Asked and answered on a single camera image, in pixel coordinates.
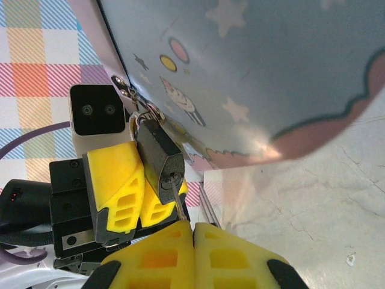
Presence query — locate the dark grey padlock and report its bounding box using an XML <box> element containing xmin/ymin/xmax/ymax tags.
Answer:
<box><xmin>129</xmin><ymin>109</ymin><xmax>185</xmax><ymax>206</ymax></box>

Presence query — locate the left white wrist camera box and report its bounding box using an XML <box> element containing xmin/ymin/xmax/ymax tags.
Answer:
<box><xmin>69</xmin><ymin>84</ymin><xmax>135</xmax><ymax>160</ymax></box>

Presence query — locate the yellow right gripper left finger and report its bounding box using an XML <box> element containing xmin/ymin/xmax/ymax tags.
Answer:
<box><xmin>85</xmin><ymin>221</ymin><xmax>197</xmax><ymax>289</ymax></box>

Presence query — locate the purple left gripper cable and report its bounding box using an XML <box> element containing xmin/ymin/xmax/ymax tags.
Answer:
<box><xmin>0</xmin><ymin>121</ymin><xmax>72</xmax><ymax>161</ymax></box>

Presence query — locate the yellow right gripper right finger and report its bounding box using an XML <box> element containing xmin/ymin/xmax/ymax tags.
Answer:
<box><xmin>193</xmin><ymin>222</ymin><xmax>308</xmax><ymax>289</ymax></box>

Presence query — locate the blue cartoon tin box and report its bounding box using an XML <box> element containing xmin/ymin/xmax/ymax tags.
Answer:
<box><xmin>97</xmin><ymin>0</ymin><xmax>385</xmax><ymax>173</ymax></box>

